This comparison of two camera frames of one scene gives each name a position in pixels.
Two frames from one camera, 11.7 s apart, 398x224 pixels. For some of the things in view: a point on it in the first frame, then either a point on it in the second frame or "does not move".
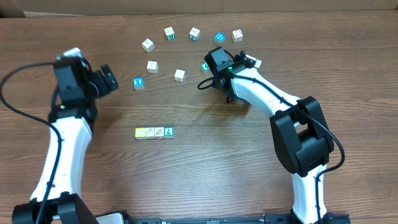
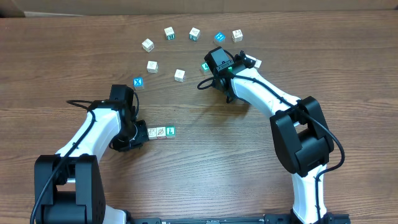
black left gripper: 105,88 -> 143,134
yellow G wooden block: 247,56 does not move
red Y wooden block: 159,132 does not move
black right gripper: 216,86 does not move
